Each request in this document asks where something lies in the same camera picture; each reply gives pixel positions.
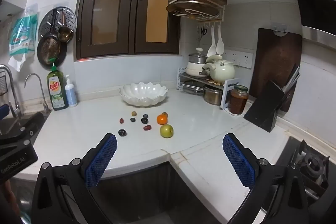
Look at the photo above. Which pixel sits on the brass ladle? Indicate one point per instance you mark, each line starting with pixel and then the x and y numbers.
pixel 64 33

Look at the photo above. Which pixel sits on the gas stove burner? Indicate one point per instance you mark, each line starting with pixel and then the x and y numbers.
pixel 308 163

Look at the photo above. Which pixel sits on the green apple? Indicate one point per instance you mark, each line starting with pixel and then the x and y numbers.
pixel 166 131

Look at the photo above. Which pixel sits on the plastic bag pack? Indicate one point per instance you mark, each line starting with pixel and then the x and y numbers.
pixel 22 35

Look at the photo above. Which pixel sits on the white rice spoon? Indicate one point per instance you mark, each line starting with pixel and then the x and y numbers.
pixel 212 49
pixel 220 45

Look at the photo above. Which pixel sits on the round wooden board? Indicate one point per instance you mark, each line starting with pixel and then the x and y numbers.
pixel 183 5

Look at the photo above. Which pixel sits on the white pump bottle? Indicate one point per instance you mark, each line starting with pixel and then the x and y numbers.
pixel 71 96

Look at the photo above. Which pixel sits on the glass pan lid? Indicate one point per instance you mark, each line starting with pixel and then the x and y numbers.
pixel 193 89

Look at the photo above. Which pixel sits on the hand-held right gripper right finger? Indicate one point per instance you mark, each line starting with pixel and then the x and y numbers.
pixel 239 161

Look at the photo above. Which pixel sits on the curved steel faucet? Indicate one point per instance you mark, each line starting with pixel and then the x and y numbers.
pixel 42 87

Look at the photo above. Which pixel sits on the round metal steamer plate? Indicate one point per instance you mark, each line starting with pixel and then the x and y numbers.
pixel 67 15

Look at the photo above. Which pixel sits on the white scalloped bowl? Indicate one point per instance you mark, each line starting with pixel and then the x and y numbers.
pixel 143 94

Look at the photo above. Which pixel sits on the stainless steel pot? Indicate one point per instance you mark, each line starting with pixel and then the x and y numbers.
pixel 212 96

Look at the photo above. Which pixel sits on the white countertop shelf rack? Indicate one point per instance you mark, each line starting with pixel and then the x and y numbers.
pixel 226 94

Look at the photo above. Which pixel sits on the dark red jujube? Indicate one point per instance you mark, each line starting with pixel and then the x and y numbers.
pixel 147 127

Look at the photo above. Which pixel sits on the dark wooden cutting board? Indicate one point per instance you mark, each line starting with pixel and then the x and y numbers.
pixel 275 61

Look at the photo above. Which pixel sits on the wooden bead trivet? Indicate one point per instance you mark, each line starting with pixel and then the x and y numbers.
pixel 213 81

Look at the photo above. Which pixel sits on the steel range hood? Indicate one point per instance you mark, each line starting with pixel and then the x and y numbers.
pixel 317 8

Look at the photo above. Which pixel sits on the white wall socket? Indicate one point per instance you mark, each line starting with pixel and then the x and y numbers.
pixel 244 60
pixel 231 56

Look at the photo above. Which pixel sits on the tall steel faucet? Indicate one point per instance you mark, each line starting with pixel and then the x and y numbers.
pixel 11 82

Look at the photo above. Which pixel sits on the orange tangerine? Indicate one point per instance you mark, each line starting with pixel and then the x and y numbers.
pixel 162 119

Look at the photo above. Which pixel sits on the brown framed window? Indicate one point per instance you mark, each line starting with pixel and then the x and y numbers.
pixel 132 16

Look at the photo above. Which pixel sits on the cream pot with glass lid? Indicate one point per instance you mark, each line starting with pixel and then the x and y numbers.
pixel 195 69

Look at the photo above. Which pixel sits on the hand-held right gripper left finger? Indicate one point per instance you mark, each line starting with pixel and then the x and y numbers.
pixel 101 161

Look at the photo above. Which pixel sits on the black knife block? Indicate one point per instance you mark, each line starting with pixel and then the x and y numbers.
pixel 263 107

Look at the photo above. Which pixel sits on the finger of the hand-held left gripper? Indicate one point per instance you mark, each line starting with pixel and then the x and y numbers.
pixel 3 111
pixel 31 123

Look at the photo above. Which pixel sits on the glass jar of sauce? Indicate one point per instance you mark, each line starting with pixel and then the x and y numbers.
pixel 238 102

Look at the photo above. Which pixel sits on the green dish soap bottle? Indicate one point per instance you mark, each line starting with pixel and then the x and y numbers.
pixel 56 94

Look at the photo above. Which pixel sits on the black kitchen scissors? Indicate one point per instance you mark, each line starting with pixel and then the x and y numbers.
pixel 203 30

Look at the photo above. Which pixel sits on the white under-cabinet rack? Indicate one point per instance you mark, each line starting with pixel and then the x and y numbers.
pixel 210 21

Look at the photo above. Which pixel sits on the clear wall hook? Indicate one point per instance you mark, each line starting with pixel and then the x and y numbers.
pixel 279 28

